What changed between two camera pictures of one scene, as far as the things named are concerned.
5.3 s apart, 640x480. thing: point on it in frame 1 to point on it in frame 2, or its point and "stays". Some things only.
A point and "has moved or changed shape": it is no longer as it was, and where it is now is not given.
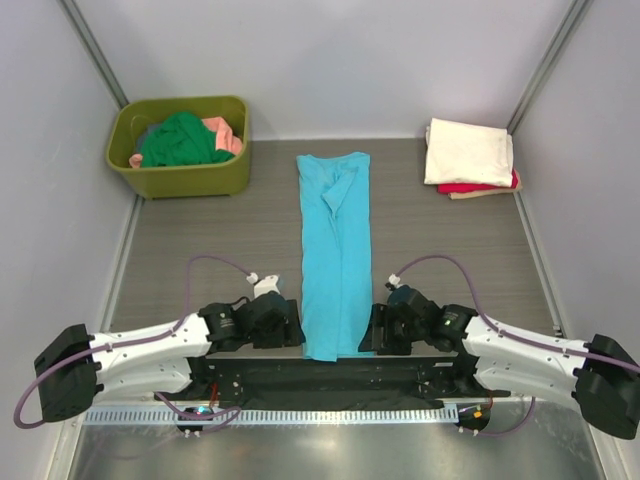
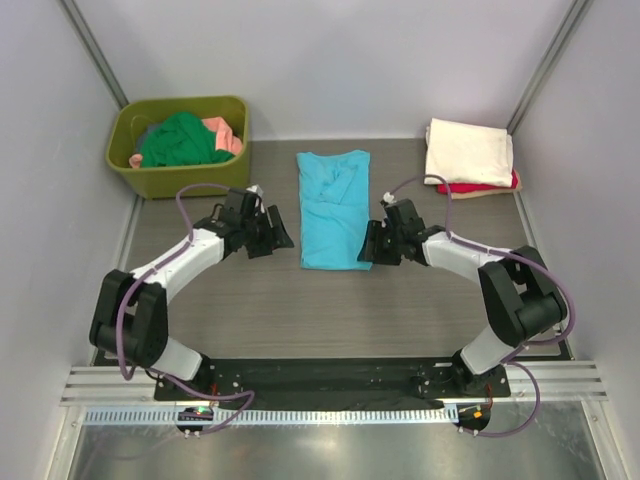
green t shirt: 181,139 stays
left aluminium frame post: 96,52 stays
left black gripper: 292,335 to 275,236
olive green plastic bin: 225,178 stays
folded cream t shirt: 465,153 stays
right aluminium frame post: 565,35 stays
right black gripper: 382,315 to 371,248
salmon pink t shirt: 223,137 stays
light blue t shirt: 336,254 has moved or changed shape
